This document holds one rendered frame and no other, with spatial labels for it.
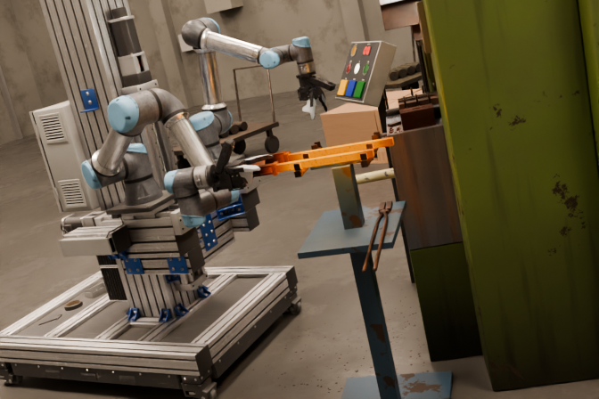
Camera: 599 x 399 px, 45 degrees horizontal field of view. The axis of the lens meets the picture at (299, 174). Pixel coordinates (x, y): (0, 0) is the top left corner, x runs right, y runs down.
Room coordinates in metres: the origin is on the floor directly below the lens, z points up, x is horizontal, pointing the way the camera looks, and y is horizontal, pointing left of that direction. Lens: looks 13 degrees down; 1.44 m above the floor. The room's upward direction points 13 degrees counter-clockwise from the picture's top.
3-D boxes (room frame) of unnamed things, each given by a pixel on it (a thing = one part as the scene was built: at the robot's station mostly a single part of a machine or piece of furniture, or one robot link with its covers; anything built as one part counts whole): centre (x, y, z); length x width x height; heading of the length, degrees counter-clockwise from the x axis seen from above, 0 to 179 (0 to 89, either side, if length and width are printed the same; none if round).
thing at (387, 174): (3.12, -0.40, 0.62); 0.44 x 0.05 x 0.05; 81
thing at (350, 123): (6.14, -0.99, 0.23); 1.31 x 0.94 x 0.46; 53
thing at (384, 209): (2.13, -0.20, 0.70); 0.60 x 0.04 x 0.01; 166
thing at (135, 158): (2.81, 0.63, 0.98); 0.13 x 0.12 x 0.14; 130
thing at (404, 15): (2.73, -0.64, 1.32); 0.42 x 0.20 x 0.10; 81
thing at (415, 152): (2.67, -0.64, 0.69); 0.56 x 0.38 x 0.45; 81
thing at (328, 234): (2.27, -0.14, 0.69); 0.40 x 0.30 x 0.02; 163
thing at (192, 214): (2.31, 0.36, 0.86); 0.11 x 0.08 x 0.11; 130
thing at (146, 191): (2.81, 0.63, 0.87); 0.15 x 0.15 x 0.10
